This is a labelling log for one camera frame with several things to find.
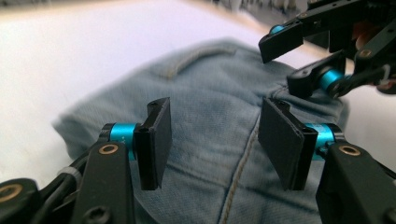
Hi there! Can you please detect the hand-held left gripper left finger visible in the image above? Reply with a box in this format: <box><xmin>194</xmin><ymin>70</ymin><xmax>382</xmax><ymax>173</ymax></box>
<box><xmin>108</xmin><ymin>96</ymin><xmax>174</xmax><ymax>191</ymax></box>

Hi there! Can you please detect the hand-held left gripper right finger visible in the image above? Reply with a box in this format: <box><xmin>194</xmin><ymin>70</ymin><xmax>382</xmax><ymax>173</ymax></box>
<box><xmin>257</xmin><ymin>96</ymin><xmax>338</xmax><ymax>191</ymax></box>

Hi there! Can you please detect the light blue denim skirt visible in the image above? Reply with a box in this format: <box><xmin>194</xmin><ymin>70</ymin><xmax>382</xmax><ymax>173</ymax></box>
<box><xmin>52</xmin><ymin>36</ymin><xmax>349</xmax><ymax>224</ymax></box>

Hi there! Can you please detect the white foam mat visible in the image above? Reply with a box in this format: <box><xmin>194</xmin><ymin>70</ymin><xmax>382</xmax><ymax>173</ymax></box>
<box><xmin>0</xmin><ymin>0</ymin><xmax>396</xmax><ymax>188</ymax></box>

